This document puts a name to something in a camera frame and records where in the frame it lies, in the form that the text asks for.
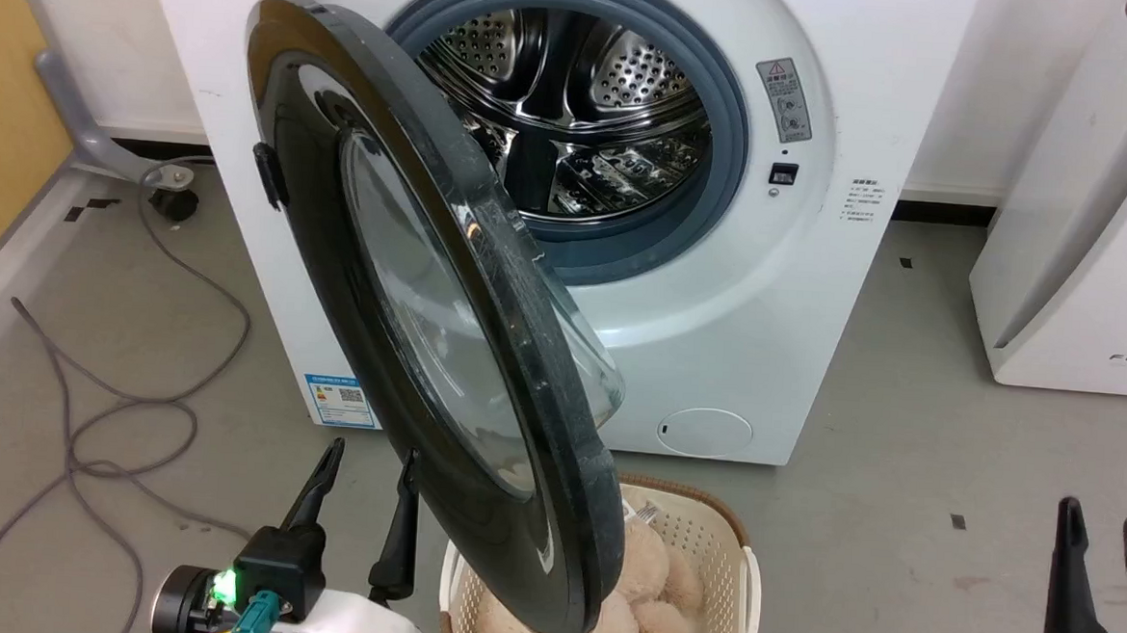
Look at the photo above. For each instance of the beige plush toy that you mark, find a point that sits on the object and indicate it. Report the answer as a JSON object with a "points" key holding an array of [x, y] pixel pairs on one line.
{"points": [[651, 582]]}

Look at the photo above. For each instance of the black caster wheel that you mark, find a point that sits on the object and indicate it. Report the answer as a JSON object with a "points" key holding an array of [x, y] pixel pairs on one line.
{"points": [[175, 204]]}

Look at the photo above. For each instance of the grey warning sticker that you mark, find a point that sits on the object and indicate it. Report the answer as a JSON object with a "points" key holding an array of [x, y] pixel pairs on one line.
{"points": [[784, 98]]}

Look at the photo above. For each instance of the black door lock socket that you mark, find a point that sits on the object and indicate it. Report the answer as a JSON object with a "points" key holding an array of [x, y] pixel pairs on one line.
{"points": [[783, 174]]}

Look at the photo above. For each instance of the blue energy label sticker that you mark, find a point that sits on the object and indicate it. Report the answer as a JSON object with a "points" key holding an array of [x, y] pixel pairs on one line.
{"points": [[337, 401]]}

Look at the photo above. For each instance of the round white filter cover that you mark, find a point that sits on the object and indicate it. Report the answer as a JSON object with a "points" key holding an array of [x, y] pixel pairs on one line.
{"points": [[704, 432]]}

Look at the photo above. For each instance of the grey rubber door gasket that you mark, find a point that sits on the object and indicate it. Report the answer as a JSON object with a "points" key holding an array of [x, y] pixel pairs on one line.
{"points": [[726, 161]]}

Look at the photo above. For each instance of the black round glass washer door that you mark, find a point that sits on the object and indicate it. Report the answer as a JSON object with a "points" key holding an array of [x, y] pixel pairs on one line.
{"points": [[334, 276]]}

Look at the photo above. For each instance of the grey metal furniture leg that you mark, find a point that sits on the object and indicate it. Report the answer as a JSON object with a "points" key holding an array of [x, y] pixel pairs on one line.
{"points": [[72, 117]]}

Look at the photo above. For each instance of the beige plastic laundry basket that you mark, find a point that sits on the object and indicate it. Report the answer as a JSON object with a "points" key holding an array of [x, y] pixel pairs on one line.
{"points": [[719, 566]]}

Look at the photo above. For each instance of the stainless steel perforated drum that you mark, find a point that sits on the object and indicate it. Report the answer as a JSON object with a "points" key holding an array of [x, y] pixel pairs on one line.
{"points": [[624, 78]]}

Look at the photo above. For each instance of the white front-load washing machine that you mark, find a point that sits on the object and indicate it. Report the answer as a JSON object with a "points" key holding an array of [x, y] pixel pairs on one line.
{"points": [[767, 298]]}

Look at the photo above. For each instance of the white air purifier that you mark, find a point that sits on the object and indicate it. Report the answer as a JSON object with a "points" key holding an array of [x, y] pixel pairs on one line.
{"points": [[1098, 248]]}

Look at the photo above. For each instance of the light wood panel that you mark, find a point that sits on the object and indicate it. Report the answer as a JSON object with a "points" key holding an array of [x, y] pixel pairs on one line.
{"points": [[2, 84]]}

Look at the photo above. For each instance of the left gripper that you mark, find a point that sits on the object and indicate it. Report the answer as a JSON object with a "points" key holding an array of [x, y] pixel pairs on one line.
{"points": [[354, 629]]}

